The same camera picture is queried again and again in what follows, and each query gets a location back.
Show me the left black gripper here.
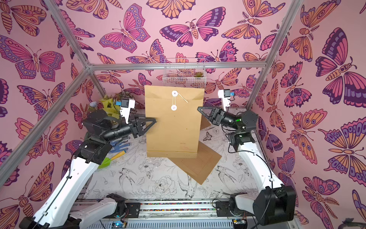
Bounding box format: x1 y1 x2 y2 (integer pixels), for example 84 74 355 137
102 115 155 145

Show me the kraft file bag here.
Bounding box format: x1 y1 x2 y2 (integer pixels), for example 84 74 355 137
169 142 222 185
200 115 212 130
144 85 205 158

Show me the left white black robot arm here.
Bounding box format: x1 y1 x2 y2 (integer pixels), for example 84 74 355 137
19 109 156 229

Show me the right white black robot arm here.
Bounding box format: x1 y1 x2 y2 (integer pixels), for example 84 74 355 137
197 106 296 226

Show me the blue white work glove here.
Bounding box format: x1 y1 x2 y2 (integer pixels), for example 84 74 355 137
109 139 131 154

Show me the potted plant in glass vase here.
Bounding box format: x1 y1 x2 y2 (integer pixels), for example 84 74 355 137
87 91 136 119

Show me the small green succulent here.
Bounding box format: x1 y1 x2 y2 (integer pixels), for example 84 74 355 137
194 72 204 78

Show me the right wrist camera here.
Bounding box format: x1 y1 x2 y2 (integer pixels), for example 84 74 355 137
218 89 231 110

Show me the white wire basket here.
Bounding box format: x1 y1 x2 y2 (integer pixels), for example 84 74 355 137
161 57 207 89

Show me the green yellow handled tool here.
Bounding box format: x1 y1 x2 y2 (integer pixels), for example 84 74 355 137
98 151 126 169

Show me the aluminium frame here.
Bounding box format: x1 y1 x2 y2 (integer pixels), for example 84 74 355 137
0 0 304 187

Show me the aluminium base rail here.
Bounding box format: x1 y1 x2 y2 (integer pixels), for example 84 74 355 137
89 199 262 229

